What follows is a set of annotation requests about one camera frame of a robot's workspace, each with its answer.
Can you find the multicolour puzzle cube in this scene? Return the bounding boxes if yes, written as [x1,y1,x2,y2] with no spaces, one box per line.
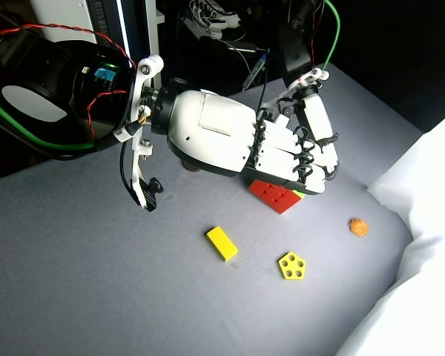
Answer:
[248,179,307,215]

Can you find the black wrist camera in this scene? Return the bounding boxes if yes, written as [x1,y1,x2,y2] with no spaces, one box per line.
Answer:
[135,177,164,213]
[276,96,297,119]

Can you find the blue-white light strip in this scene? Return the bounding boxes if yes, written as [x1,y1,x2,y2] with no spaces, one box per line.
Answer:
[114,0,134,62]

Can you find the yellow pentagon block with holes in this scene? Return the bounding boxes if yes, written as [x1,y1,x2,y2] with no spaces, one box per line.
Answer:
[277,251,307,281]

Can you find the white cabinet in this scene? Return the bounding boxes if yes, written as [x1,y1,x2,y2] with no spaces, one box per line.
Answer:
[31,0,97,44]

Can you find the spare white robot hand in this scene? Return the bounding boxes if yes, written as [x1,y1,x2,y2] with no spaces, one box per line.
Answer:
[183,0,242,40]

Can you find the yellow rectangular block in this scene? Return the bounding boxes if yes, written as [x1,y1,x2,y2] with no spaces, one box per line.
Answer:
[205,225,240,263]

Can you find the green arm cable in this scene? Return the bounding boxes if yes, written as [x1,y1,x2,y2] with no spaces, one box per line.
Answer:
[0,92,97,153]
[321,0,342,71]

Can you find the orange swirl cookie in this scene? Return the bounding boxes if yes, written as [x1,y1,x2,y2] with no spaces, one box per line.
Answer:
[347,217,370,237]

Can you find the grey pen-shaped tool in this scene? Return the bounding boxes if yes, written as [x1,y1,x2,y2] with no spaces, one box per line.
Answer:
[242,47,271,90]

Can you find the white backdrop cloth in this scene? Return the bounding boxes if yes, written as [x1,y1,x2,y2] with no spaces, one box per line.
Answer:
[333,105,445,356]

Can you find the white frame post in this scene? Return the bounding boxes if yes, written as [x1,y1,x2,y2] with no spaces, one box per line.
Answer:
[144,0,166,88]

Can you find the red twisted wire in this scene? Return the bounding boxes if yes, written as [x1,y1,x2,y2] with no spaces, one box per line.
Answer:
[0,23,138,141]

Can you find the grey table cloth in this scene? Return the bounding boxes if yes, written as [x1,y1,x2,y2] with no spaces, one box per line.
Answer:
[0,62,423,356]

